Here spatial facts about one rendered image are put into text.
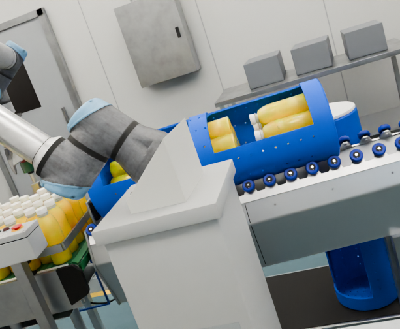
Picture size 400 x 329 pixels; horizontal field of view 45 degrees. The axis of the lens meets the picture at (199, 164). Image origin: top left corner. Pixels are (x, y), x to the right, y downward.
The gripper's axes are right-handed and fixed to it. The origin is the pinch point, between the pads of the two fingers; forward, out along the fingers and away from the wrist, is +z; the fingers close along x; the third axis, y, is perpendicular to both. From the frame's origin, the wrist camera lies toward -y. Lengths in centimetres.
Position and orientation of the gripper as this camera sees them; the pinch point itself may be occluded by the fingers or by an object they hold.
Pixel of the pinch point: (23, 169)
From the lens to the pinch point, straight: 190.8
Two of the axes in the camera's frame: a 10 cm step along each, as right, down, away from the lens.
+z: 3.2, 9.1, 2.6
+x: 0.8, -2.9, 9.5
